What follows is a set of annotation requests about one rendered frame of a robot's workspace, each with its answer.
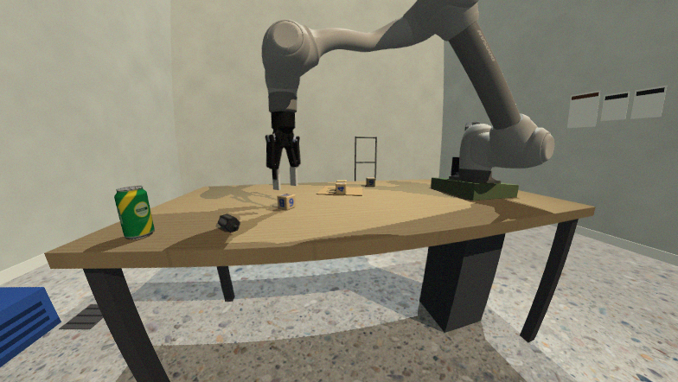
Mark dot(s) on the green drink can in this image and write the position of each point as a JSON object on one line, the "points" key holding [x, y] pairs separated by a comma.
{"points": [[134, 212]]}

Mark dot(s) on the tan mat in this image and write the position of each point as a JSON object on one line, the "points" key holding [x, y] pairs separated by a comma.
{"points": [[350, 190]]}

